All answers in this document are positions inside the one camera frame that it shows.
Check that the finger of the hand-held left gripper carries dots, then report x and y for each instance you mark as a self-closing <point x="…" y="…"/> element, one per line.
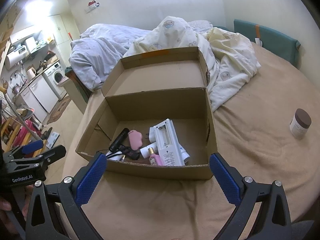
<point x="31" y="147"/>
<point x="50" y="153"/>

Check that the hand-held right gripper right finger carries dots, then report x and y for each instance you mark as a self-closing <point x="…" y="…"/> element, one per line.
<point x="225" y="180"/>

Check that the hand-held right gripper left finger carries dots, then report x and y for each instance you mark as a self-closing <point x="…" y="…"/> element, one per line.
<point x="91" y="180"/>

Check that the white earbuds case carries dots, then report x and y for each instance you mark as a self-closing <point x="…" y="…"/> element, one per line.
<point x="113" y="156"/>

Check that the black printed tube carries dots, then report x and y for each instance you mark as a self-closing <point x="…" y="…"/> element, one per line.
<point x="131" y="153"/>

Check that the white cream tube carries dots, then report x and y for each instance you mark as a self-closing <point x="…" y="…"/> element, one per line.
<point x="183" y="152"/>

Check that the pink cloud-shaped case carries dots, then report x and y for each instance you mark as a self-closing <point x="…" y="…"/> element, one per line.
<point x="135" y="140"/>

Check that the pink perfume bottle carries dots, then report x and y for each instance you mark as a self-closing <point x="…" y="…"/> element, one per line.
<point x="155" y="158"/>

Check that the white remote control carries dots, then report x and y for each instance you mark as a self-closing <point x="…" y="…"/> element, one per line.
<point x="167" y="145"/>

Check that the white plug charger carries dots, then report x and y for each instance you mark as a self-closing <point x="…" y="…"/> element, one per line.
<point x="152" y="132"/>

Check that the cardboard box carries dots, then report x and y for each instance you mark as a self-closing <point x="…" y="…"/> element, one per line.
<point x="162" y="75"/>

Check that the person's left hand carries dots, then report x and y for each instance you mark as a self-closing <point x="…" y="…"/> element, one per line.
<point x="5" y="205"/>

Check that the white bathroom scale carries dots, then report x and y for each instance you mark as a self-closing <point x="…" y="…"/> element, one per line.
<point x="52" y="140"/>

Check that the red bag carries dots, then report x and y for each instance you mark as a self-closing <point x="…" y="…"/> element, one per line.
<point x="25" y="132"/>

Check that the black slipper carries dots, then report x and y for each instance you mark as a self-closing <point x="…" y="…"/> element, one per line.
<point x="46" y="133"/>

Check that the grey metal pole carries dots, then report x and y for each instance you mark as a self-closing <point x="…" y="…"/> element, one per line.
<point x="22" y="122"/>

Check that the yellow wooden chair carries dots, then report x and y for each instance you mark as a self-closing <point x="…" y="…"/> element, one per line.
<point x="12" y="127"/>

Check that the brown floor rug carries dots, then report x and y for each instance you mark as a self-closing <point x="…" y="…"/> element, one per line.
<point x="58" y="110"/>

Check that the white kitchen cabinet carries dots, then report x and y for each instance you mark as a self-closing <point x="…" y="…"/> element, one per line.
<point x="42" y="95"/>

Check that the teal bed headboard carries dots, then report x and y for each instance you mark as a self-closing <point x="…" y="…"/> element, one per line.
<point x="80" y="87"/>

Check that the cream electric kettle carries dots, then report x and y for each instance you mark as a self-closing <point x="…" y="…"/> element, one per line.
<point x="31" y="73"/>

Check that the white washing machine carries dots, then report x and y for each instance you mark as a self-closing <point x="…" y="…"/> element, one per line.
<point x="57" y="77"/>

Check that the white jar with brown lid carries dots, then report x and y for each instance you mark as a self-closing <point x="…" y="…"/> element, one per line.
<point x="298" y="127"/>

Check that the white water heater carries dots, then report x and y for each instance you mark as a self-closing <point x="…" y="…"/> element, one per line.
<point x="15" y="57"/>

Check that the person's right leg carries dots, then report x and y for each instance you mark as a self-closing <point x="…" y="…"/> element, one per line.
<point x="307" y="232"/>

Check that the white canister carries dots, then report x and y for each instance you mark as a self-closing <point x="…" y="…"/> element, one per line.
<point x="30" y="44"/>

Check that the cream printed quilt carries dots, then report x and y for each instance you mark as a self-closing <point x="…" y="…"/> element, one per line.
<point x="225" y="62"/>

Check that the light blue quilt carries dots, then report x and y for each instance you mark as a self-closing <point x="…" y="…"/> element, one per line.
<point x="100" y="45"/>

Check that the grey floral pillow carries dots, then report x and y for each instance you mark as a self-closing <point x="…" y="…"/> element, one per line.
<point x="200" y="25"/>

